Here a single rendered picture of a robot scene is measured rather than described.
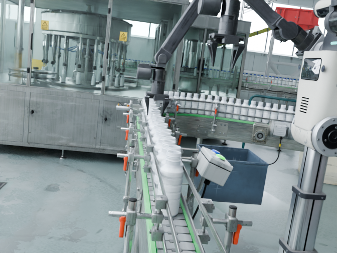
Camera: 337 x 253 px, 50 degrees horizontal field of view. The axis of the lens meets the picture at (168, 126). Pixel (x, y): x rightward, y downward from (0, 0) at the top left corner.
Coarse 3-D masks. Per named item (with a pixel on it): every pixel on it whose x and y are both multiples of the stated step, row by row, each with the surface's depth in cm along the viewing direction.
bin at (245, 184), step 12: (228, 156) 211; (240, 156) 212; (252, 156) 204; (240, 168) 181; (252, 168) 181; (264, 168) 182; (228, 180) 181; (240, 180) 182; (252, 180) 182; (264, 180) 183; (216, 192) 182; (228, 192) 182; (240, 192) 183; (252, 192) 184
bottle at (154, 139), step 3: (159, 126) 127; (162, 126) 128; (165, 126) 127; (159, 129) 124; (156, 132) 125; (159, 132) 125; (156, 135) 125; (153, 138) 125; (156, 138) 125; (153, 141) 125; (153, 144) 125; (150, 153) 127; (150, 162) 126
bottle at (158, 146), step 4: (160, 132) 115; (164, 132) 116; (160, 136) 113; (160, 140) 113; (156, 144) 115; (160, 144) 113; (156, 148) 113; (160, 148) 112; (156, 152) 113; (156, 156) 113; (152, 160) 116; (152, 164) 115; (152, 168) 115; (152, 172) 115
